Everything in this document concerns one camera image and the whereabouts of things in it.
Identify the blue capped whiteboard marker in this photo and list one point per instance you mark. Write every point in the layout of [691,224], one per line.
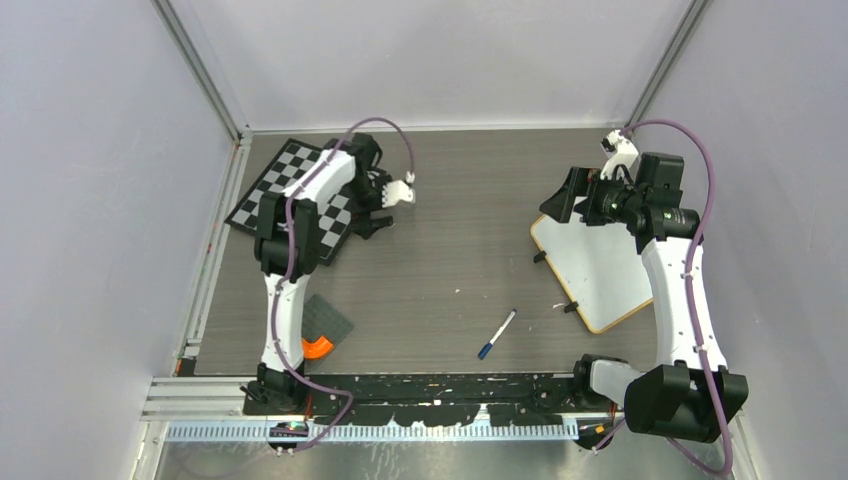
[486,348]

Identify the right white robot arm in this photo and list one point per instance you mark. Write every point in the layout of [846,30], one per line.
[690,393]

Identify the black white chessboard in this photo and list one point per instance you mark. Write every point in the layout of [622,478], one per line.
[291,162]

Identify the aluminium frame rail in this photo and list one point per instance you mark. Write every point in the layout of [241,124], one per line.
[181,394]

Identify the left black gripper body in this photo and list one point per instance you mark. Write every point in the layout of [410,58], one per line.
[367,195]

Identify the white slotted cable duct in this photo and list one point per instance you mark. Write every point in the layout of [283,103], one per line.
[299,431]

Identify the orange curved block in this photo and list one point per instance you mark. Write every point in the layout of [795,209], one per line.
[318,349]

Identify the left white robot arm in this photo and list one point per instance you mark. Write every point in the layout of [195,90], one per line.
[306,208]

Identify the yellow framed whiteboard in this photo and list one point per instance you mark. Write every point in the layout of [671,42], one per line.
[598,268]

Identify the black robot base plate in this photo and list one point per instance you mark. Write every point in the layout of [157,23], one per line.
[435,400]

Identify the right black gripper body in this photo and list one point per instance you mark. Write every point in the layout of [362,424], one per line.
[609,201]

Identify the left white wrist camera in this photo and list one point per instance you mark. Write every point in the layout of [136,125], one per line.
[399,191]

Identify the grey studded baseplate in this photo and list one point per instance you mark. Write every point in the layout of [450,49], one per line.
[320,317]

